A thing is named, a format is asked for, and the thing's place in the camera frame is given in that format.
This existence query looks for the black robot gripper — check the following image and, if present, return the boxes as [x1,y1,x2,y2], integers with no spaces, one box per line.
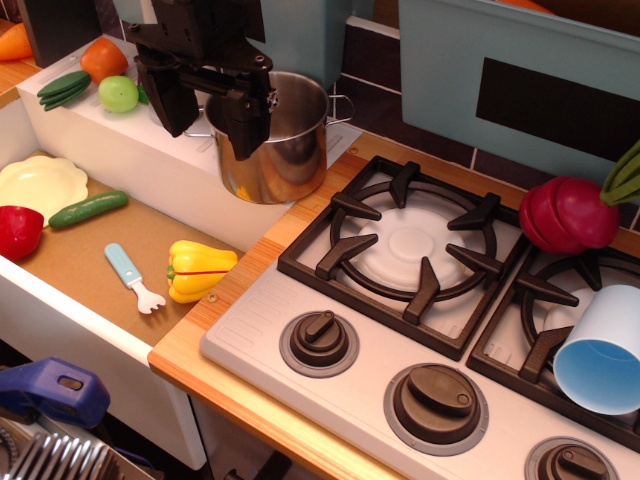
[116,1,276,161]

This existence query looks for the stainless steel pot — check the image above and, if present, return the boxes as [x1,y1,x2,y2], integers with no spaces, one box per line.
[200,71,355,204]

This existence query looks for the left small stove knob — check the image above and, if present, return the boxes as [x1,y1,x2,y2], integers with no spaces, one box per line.
[279,310,360,379]

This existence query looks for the grey toy stove top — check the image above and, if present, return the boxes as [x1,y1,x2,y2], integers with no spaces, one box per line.
[199,199,640,480]

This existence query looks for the middle large stove knob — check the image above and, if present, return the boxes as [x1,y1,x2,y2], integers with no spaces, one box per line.
[383,363,489,457]

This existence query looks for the right stove knob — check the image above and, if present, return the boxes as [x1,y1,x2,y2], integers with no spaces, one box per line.
[524,437,620,480]

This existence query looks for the green toy apple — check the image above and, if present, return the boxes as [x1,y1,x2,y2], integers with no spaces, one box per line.
[98,76,139,113]

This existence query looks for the teal cabinet panel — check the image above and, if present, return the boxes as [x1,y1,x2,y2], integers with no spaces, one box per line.
[250,0,352,88]

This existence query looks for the orange toy vegetable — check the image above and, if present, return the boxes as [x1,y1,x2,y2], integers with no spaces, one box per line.
[80,37,128,85]

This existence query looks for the white toy sink basin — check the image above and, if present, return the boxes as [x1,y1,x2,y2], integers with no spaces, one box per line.
[0,34,364,470]

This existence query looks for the green toy cucumber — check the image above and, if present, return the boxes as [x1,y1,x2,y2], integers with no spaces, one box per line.
[48,190,129,229]

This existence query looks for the dark green sliced toy vegetable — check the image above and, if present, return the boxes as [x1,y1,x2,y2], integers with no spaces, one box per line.
[37,71,91,111]

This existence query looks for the yellow toy bell pepper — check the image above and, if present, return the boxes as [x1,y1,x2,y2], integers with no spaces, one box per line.
[167,240,239,304]

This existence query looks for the pale yellow toy plate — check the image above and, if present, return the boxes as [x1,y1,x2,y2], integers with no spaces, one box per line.
[1,155,88,227]

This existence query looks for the orange toy carrot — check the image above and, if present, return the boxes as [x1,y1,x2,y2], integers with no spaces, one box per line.
[0,23,33,61]

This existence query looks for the red toy tomato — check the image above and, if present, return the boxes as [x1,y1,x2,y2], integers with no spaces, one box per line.
[1,205,44,261]

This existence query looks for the left black burner grate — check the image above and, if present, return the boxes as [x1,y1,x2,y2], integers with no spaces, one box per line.
[277,156,527,360]

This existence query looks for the black burner grate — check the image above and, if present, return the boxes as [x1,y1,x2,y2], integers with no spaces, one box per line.
[277,156,527,360]
[467,248,639,450]

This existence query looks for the blue clamp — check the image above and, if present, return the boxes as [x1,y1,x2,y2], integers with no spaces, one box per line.
[1,357,111,429]

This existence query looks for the red toy radish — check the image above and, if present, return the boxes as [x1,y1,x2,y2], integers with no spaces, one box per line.
[519,144,639,255]

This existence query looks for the right black burner grate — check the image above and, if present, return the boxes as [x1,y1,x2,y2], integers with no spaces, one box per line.
[467,248,639,450]

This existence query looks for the light blue plastic cup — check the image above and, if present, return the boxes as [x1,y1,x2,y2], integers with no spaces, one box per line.
[553,284,639,415]

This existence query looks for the blue handled toy fork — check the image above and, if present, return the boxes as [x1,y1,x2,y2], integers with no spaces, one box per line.
[104,243,166,315]

